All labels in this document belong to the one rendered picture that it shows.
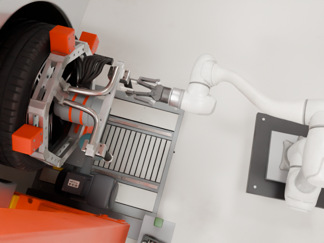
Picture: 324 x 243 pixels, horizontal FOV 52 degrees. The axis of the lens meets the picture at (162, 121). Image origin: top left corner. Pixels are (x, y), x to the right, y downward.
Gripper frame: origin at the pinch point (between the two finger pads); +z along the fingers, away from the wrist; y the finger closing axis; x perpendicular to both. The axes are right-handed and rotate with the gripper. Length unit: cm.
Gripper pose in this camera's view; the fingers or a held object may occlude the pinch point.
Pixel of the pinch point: (128, 85)
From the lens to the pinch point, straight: 157.8
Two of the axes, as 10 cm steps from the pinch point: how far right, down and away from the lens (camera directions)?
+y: 2.7, -9.2, 2.8
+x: -0.1, -2.9, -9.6
